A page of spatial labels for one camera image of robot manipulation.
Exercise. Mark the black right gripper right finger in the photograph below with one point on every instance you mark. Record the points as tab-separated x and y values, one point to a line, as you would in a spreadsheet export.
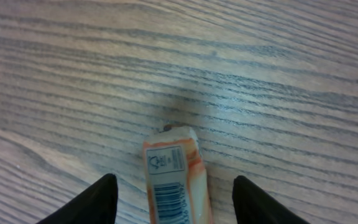
253	205

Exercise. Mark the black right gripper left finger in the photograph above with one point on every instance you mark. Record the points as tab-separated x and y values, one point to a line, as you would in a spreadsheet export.
96	204

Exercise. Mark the orange Kleenex tissue pack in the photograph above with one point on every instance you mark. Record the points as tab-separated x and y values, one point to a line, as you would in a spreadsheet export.
176	177

